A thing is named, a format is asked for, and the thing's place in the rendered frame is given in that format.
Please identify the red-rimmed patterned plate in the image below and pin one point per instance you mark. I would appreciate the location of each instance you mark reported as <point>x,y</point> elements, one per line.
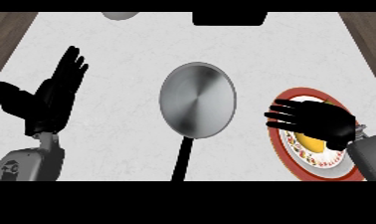
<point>313,165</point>

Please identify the black appliance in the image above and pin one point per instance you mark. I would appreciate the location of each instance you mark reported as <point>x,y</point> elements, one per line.
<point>229,18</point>

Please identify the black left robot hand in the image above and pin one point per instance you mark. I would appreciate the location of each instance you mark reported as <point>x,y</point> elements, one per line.
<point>57,95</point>

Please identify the yellow lemon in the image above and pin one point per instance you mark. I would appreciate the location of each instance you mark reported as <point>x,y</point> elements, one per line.
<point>310,142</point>

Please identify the grey round object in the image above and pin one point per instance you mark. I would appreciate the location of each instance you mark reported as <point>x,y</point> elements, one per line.
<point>120,15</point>

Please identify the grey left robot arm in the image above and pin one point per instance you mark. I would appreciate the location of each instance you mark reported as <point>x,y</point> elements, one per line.
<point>34,163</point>

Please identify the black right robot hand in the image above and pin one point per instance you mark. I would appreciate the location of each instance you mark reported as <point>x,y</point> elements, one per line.
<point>320,120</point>

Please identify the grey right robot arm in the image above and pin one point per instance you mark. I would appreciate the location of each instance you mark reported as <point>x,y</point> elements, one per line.
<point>365,155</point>

